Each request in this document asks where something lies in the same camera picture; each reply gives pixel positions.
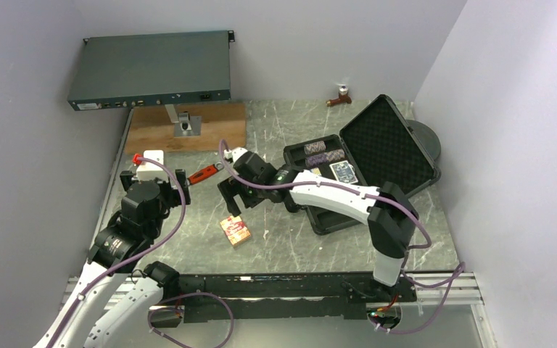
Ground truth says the red playing card deck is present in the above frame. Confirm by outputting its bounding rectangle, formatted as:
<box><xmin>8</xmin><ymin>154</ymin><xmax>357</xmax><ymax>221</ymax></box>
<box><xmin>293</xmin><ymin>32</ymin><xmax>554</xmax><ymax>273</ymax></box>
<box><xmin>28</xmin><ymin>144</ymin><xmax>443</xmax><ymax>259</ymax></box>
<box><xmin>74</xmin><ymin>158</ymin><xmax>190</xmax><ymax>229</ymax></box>
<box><xmin>220</xmin><ymin>216</ymin><xmax>252</xmax><ymax>247</ymax></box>

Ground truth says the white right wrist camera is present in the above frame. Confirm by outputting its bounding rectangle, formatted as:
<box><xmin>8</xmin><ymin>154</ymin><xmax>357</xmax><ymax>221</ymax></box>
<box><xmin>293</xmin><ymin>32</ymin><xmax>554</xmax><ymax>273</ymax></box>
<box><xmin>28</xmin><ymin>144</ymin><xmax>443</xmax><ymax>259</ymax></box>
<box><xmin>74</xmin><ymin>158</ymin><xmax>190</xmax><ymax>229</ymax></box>
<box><xmin>223</xmin><ymin>147</ymin><xmax>248</xmax><ymax>164</ymax></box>

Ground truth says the red handled adjustable wrench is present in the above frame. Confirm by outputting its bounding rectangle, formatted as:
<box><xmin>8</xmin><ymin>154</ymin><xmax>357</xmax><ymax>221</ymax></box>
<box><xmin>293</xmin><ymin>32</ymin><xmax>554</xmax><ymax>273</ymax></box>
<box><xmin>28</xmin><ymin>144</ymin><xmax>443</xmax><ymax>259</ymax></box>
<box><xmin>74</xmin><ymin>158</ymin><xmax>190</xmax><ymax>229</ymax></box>
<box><xmin>187</xmin><ymin>162</ymin><xmax>224</xmax><ymax>186</ymax></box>

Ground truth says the dark green rack server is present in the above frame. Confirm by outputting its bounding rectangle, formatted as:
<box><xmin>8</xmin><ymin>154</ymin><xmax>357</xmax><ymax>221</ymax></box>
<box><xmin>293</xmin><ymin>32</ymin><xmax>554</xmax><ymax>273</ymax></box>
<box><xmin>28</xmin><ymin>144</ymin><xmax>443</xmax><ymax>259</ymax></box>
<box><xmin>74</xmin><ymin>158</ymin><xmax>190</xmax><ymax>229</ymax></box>
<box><xmin>67</xmin><ymin>30</ymin><xmax>236</xmax><ymax>111</ymax></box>

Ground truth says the grey metal stand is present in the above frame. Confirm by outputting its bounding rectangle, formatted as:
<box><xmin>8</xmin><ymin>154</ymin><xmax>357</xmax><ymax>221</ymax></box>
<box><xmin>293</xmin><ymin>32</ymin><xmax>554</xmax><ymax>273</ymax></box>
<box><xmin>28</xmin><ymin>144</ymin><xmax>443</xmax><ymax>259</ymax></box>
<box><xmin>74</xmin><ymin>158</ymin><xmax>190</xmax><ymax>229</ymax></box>
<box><xmin>165</xmin><ymin>104</ymin><xmax>202</xmax><ymax>138</ymax></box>

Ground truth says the brown bottle with cap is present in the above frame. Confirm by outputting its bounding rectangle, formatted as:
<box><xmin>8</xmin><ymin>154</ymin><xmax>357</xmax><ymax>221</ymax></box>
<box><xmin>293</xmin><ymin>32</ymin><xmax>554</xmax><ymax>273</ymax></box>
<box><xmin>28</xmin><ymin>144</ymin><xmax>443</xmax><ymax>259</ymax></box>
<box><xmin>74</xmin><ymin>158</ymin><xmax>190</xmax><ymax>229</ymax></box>
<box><xmin>326</xmin><ymin>85</ymin><xmax>352</xmax><ymax>107</ymax></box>

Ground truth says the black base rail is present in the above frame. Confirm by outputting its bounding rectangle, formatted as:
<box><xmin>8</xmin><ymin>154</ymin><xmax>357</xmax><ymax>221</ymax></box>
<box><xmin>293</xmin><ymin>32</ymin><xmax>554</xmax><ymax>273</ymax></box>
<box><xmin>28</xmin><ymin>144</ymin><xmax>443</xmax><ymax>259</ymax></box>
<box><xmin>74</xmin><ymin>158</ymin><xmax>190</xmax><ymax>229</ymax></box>
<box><xmin>152</xmin><ymin>271</ymin><xmax>417</xmax><ymax>327</ymax></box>

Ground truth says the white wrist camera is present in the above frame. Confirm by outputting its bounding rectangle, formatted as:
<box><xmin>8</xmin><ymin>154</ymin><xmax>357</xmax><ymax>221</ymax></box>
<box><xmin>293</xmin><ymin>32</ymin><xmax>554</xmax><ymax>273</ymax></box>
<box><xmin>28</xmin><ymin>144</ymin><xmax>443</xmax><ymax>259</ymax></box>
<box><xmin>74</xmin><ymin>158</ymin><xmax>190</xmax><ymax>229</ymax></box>
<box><xmin>223</xmin><ymin>147</ymin><xmax>248</xmax><ymax>164</ymax></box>
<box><xmin>132</xmin><ymin>150</ymin><xmax>168</xmax><ymax>181</ymax></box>

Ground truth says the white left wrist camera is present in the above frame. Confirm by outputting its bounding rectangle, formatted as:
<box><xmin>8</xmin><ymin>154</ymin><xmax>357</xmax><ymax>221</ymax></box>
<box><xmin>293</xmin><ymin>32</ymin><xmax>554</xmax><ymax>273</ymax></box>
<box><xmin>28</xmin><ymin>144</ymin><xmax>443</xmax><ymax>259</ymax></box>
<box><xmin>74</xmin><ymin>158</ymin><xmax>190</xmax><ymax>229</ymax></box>
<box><xmin>132</xmin><ymin>150</ymin><xmax>168</xmax><ymax>181</ymax></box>

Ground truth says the multicolour chip stack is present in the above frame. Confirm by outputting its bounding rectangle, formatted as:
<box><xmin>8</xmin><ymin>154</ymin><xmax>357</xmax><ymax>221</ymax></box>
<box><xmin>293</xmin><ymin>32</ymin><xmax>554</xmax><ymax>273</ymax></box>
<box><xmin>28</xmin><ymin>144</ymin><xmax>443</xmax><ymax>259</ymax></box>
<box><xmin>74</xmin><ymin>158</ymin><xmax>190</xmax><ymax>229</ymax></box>
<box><xmin>304</xmin><ymin>141</ymin><xmax>326</xmax><ymax>155</ymax></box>

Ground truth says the brown wooden board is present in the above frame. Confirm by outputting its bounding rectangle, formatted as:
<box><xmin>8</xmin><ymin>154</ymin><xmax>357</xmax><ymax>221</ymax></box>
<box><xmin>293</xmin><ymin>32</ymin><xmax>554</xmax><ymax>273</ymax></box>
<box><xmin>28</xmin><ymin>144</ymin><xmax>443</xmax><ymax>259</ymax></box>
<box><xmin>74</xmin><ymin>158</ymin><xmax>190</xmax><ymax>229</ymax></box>
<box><xmin>124</xmin><ymin>102</ymin><xmax>246</xmax><ymax>154</ymax></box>

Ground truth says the dark grey round disc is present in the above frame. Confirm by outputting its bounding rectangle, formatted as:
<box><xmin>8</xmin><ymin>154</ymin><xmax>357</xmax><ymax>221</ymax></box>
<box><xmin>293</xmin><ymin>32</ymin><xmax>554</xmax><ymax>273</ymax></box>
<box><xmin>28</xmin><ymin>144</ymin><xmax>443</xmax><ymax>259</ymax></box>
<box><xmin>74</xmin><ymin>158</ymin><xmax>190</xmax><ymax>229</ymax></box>
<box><xmin>407</xmin><ymin>120</ymin><xmax>442</xmax><ymax>161</ymax></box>

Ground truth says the blue playing card deck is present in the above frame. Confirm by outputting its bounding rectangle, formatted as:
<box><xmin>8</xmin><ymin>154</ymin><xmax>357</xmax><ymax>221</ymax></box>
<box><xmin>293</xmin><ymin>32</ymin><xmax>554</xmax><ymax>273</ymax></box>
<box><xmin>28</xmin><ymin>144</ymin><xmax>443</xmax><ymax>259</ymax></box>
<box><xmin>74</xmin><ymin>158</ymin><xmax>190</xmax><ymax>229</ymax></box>
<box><xmin>329</xmin><ymin>160</ymin><xmax>358</xmax><ymax>184</ymax></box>

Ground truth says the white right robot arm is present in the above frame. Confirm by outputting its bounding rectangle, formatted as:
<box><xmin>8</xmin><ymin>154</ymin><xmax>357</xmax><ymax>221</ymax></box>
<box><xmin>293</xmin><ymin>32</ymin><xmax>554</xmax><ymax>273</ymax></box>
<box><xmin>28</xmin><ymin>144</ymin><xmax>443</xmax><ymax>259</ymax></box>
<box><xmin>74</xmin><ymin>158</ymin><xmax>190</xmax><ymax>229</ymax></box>
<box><xmin>219</xmin><ymin>147</ymin><xmax>423</xmax><ymax>301</ymax></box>

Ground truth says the black poker set case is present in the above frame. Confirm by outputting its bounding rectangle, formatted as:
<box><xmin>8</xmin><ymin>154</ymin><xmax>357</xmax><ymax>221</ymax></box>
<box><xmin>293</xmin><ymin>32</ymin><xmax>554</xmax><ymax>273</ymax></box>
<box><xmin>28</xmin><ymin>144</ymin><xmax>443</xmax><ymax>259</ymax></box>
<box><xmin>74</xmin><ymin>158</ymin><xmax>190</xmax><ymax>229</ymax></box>
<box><xmin>283</xmin><ymin>94</ymin><xmax>441</xmax><ymax>236</ymax></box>

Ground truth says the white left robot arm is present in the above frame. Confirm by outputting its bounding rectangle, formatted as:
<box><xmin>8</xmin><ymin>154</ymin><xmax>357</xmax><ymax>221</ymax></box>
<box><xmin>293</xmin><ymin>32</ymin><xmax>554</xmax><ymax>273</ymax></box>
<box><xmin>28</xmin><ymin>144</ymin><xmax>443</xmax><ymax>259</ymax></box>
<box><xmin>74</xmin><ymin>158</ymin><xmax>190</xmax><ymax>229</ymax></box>
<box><xmin>36</xmin><ymin>163</ymin><xmax>191</xmax><ymax>347</ymax></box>

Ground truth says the blue 10 chip stack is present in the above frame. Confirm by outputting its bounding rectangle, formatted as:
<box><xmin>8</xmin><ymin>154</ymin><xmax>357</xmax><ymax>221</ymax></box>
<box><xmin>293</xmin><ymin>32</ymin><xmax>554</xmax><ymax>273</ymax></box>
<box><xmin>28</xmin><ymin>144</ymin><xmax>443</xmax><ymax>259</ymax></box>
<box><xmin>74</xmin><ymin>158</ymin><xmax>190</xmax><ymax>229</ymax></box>
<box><xmin>325</xmin><ymin>149</ymin><xmax>345</xmax><ymax>162</ymax></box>

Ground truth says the blue texas holdem booklet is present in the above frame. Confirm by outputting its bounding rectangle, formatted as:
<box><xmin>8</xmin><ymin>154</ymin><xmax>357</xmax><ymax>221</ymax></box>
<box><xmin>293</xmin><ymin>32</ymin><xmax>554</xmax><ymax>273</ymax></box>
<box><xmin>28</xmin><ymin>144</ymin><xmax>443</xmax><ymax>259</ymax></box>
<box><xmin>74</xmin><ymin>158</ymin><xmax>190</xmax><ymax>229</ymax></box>
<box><xmin>310</xmin><ymin>167</ymin><xmax>321</xmax><ymax>176</ymax></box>

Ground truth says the purple 500 chip stack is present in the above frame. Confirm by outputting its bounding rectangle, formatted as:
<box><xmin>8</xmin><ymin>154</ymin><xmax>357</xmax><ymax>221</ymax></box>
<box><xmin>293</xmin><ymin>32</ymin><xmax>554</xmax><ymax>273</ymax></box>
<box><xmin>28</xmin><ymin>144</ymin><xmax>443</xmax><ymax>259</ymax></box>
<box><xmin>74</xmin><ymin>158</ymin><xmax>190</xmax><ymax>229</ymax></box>
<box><xmin>305</xmin><ymin>153</ymin><xmax>327</xmax><ymax>167</ymax></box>

